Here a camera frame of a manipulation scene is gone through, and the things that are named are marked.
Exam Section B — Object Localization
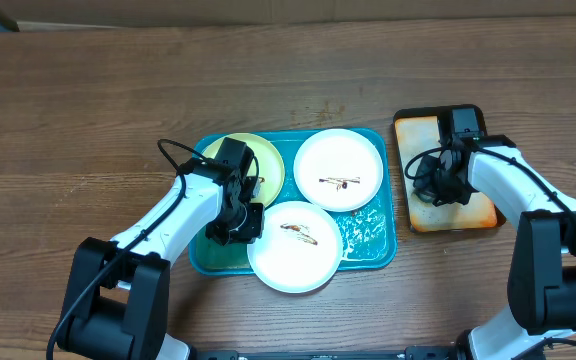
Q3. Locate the green yellow sponge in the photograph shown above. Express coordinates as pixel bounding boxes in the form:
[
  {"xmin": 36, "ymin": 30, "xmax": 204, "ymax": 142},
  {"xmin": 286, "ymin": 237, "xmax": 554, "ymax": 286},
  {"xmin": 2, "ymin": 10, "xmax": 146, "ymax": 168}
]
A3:
[{"xmin": 413, "ymin": 155, "xmax": 440, "ymax": 205}]

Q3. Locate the yellow plate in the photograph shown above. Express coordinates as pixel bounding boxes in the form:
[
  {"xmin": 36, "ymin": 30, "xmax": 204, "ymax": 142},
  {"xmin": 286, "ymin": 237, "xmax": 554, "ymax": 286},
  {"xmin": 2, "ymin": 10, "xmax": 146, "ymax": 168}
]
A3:
[{"xmin": 227, "ymin": 133, "xmax": 285, "ymax": 208}]

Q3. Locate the white plate front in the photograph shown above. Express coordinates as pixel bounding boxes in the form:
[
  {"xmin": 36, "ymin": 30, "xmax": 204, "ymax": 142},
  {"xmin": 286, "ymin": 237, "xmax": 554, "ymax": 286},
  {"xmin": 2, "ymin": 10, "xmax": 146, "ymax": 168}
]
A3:
[{"xmin": 247, "ymin": 201, "xmax": 343, "ymax": 294}]

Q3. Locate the white plate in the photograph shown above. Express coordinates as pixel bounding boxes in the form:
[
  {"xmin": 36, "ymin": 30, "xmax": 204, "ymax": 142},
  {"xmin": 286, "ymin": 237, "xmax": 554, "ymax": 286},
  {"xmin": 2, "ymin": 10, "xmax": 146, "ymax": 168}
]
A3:
[
  {"xmin": 247, "ymin": 201, "xmax": 343, "ymax": 294},
  {"xmin": 293, "ymin": 129, "xmax": 384, "ymax": 212}
]

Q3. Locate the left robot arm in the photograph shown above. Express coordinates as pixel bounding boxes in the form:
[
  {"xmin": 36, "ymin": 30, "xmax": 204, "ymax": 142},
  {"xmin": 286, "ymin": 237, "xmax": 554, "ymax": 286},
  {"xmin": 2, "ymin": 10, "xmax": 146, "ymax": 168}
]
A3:
[{"xmin": 45, "ymin": 155, "xmax": 264, "ymax": 360}]

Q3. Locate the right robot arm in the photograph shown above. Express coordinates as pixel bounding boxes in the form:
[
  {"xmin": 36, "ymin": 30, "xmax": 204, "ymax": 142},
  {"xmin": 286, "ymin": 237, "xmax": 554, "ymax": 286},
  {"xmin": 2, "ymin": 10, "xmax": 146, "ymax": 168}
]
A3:
[{"xmin": 417, "ymin": 135, "xmax": 576, "ymax": 359}]

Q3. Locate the black tray with orange liner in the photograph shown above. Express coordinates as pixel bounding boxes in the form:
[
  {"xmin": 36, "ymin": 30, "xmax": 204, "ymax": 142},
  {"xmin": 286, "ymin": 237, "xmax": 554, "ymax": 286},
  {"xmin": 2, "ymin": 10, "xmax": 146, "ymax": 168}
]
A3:
[{"xmin": 393, "ymin": 106, "xmax": 506, "ymax": 233}]

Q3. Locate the teal plastic tray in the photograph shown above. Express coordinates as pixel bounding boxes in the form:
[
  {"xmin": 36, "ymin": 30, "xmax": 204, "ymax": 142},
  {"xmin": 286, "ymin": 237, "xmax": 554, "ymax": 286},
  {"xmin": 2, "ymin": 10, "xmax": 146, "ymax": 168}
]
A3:
[{"xmin": 188, "ymin": 128, "xmax": 397, "ymax": 276}]

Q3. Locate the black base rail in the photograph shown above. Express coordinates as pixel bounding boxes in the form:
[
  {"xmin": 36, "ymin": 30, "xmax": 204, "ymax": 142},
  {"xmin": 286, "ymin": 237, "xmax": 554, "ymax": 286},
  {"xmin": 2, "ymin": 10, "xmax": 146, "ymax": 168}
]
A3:
[{"xmin": 189, "ymin": 346, "xmax": 467, "ymax": 360}]

